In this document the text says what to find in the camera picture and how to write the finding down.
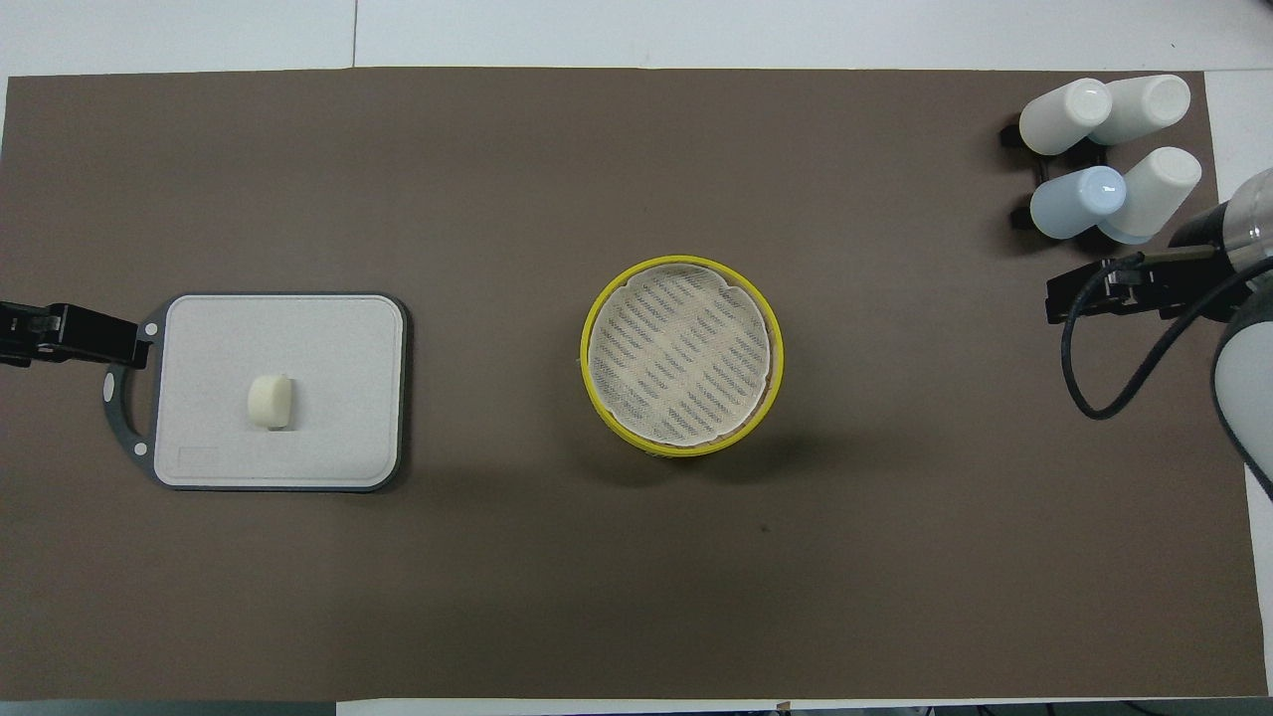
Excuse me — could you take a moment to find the brown table mat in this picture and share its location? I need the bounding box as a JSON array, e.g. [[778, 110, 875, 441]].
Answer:
[[0, 67, 1270, 703]]

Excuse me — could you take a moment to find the yellow-rimmed mesh steamer lid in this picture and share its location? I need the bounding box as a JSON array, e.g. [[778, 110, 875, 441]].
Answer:
[[580, 257, 786, 454]]

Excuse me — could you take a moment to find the white plastic cup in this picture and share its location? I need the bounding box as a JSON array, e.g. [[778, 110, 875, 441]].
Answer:
[[1089, 74, 1192, 147], [1018, 78, 1114, 157]]

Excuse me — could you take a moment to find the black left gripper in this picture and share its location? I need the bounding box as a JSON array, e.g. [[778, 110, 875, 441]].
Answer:
[[0, 300, 151, 370]]

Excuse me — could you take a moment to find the light blue plastic cup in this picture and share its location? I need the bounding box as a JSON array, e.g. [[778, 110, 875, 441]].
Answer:
[[1028, 165, 1129, 241]]

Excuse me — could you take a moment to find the yellow steamer lid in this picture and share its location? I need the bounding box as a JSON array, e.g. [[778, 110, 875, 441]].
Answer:
[[587, 378, 775, 460]]

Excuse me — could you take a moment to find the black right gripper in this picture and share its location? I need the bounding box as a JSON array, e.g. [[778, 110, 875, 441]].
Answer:
[[1045, 202, 1240, 325]]

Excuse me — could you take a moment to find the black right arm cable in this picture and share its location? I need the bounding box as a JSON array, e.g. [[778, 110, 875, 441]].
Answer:
[[1060, 254, 1273, 421]]

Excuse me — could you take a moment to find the white bottle lower right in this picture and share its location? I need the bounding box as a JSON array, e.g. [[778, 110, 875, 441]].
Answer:
[[1097, 146, 1203, 247]]

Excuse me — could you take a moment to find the white steamed bun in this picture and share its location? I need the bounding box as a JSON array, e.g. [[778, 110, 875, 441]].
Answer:
[[246, 373, 298, 432]]

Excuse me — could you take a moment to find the white cutting board grey frame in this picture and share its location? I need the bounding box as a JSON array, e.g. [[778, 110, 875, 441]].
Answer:
[[102, 292, 410, 493]]

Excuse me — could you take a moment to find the black cup rack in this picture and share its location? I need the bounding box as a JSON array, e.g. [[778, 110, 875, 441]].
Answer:
[[1000, 117, 1130, 236]]

